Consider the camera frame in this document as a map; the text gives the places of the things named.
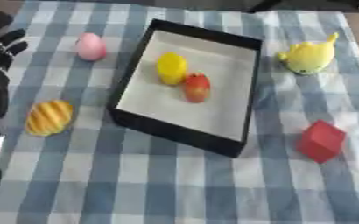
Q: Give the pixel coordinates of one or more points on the black box with white inside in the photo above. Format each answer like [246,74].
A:
[187,87]

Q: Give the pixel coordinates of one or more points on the yellow striped toy bread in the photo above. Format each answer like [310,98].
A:
[48,117]

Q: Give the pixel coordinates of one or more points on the pink toy egg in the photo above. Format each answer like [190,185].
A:
[90,46]

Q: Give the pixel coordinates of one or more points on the yellow toy fruit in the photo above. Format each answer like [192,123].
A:
[171,68]

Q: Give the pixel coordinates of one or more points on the red toy fruit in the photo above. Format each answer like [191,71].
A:
[197,87]

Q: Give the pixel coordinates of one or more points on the black tripod leg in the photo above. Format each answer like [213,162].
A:
[263,5]

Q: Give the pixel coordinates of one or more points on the yellow soft toy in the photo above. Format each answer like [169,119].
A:
[309,57]

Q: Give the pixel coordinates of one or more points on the red block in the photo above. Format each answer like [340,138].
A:
[320,141]

